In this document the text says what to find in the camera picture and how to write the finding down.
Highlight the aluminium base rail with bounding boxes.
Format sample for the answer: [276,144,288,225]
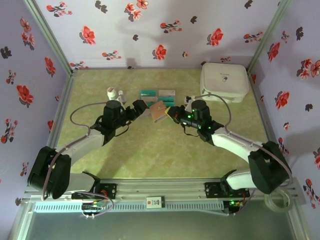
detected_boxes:
[23,176,306,204]

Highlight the brown leather card holder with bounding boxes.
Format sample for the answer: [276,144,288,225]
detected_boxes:
[149,100,176,124]

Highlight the small circuit board with wires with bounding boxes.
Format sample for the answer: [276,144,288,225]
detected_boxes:
[81,198,107,220]

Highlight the grey right arm cable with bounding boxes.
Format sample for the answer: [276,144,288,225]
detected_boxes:
[184,92,294,217]

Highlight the grey left arm cable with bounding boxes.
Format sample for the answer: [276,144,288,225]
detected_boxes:
[41,99,125,202]

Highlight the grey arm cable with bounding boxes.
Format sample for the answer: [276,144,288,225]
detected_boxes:
[184,92,294,217]
[41,99,125,202]

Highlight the aluminium table side rail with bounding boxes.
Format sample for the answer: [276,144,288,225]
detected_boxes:
[246,69,278,151]
[46,69,79,151]

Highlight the white slotted cable duct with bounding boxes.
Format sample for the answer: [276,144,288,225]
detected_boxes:
[33,201,225,214]

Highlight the white label red square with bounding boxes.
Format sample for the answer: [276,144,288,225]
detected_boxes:
[145,196,165,209]

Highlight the white zip medicine case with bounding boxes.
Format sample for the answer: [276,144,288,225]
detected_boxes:
[199,62,250,104]

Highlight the grey base wire loop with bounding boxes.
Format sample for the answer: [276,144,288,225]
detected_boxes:
[79,191,115,218]

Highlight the circuit board with green light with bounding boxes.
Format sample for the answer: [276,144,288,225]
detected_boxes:
[223,198,245,217]

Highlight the clear tape roll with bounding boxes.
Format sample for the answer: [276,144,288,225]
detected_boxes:
[264,189,294,213]

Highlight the grey metal panel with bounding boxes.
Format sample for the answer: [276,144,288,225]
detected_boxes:
[14,212,308,240]

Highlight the aluminium frame leg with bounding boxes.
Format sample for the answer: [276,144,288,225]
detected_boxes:
[9,202,36,240]
[287,209,313,240]

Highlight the large white pill bottle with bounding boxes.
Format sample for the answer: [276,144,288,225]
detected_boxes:
[106,86,118,102]

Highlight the aluminium frame post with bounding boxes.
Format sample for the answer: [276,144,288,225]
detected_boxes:
[246,0,294,76]
[22,0,79,76]

